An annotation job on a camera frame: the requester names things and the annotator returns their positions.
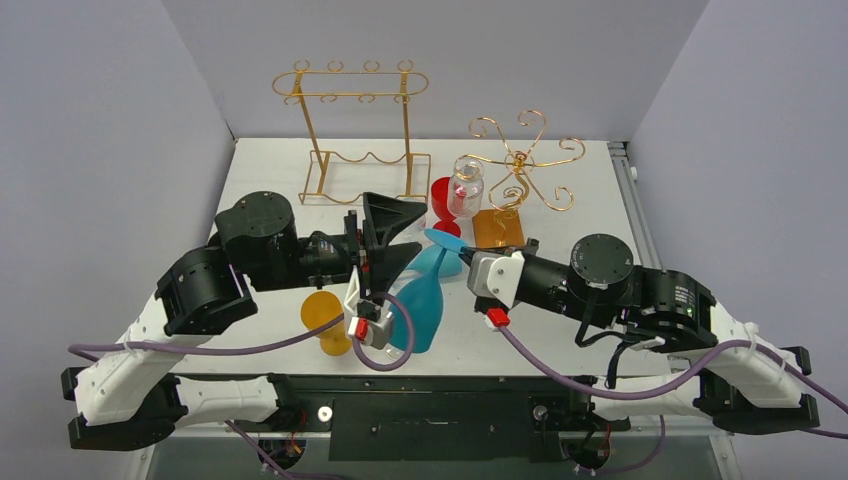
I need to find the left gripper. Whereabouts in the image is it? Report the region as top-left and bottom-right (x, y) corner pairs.
(250, 196), (427, 307)

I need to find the blue plastic goblet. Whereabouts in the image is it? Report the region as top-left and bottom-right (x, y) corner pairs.
(406, 245), (463, 278)
(395, 229), (467, 354)

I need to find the gold hook rack wooden base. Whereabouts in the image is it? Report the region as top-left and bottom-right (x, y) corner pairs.
(459, 110), (587, 247)

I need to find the clear patterned wine glass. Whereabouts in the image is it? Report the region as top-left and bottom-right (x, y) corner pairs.
(447, 156), (484, 218)

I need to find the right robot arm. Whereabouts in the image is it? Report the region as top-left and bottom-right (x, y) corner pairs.
(459, 234), (820, 435)

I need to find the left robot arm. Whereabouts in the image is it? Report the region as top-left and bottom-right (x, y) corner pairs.
(61, 191), (427, 452)

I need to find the red plastic goblet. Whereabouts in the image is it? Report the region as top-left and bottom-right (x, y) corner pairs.
(430, 177), (462, 237)

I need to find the orange plastic goblet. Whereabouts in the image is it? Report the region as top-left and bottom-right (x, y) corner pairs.
(300, 290), (352, 356)

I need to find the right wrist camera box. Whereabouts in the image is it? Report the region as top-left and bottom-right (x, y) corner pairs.
(467, 251), (525, 331)

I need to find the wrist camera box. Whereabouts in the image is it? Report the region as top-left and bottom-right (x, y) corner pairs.
(467, 251), (525, 331)
(342, 267), (393, 350)

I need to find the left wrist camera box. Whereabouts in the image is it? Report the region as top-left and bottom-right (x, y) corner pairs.
(342, 267), (393, 350)

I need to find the tall gold wire glass rack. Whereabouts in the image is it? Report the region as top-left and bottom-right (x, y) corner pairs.
(271, 60), (432, 205)

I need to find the aluminium table frame rail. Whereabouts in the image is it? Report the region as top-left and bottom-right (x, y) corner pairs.
(593, 141), (725, 435)

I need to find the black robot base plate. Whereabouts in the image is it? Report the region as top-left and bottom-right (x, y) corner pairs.
(237, 375), (631, 462)

